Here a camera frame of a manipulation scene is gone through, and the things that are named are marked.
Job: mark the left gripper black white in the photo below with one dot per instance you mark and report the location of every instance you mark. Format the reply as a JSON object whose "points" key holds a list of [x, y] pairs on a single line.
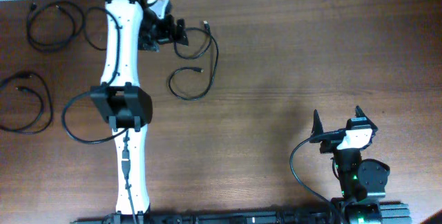
{"points": [[168, 35]]}

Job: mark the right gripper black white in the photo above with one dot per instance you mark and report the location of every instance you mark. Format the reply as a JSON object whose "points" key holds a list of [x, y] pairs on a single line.
{"points": [[317, 128]]}

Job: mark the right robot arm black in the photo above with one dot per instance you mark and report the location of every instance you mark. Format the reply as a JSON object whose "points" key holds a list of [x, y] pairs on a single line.
{"points": [[362, 181]]}

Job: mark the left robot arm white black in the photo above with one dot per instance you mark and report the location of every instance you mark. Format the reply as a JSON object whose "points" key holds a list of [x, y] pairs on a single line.
{"points": [[133, 25]]}

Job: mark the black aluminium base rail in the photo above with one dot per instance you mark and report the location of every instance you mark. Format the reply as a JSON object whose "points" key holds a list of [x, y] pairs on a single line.
{"points": [[385, 213]]}

